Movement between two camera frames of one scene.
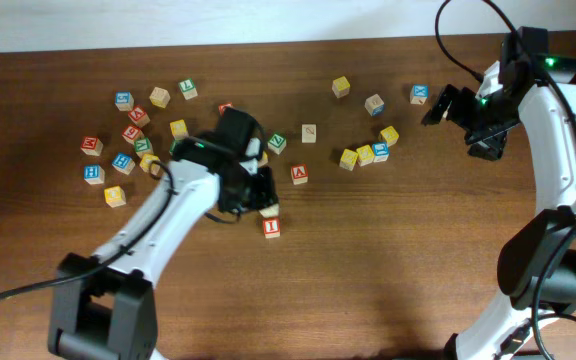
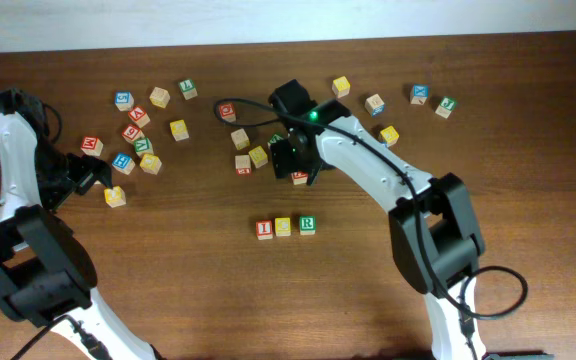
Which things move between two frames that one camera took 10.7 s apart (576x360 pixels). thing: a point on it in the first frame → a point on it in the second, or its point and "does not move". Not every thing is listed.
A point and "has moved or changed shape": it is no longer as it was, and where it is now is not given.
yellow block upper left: [179, 129] does not move
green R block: [172, 147] → [308, 225]
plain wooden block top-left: [160, 97] does not move
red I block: [271, 227] has moved or changed shape
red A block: [299, 174] does not move
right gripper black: [485, 145] → [282, 161]
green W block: [143, 145] does not move
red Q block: [222, 107] does not move
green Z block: [277, 143] does not move
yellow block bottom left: [115, 196] does not move
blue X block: [419, 94] does not move
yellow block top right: [341, 87] does not move
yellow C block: [270, 211] → [283, 226]
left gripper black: [265, 195] → [83, 184]
